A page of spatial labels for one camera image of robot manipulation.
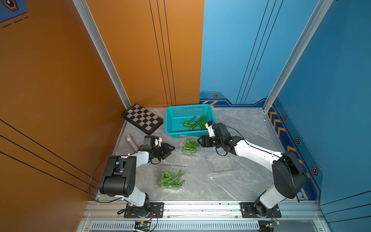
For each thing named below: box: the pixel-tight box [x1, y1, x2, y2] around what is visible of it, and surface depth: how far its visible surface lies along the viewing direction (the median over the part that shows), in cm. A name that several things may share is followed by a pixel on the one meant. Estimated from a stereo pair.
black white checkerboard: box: [122, 103, 164, 136], surface depth 111 cm
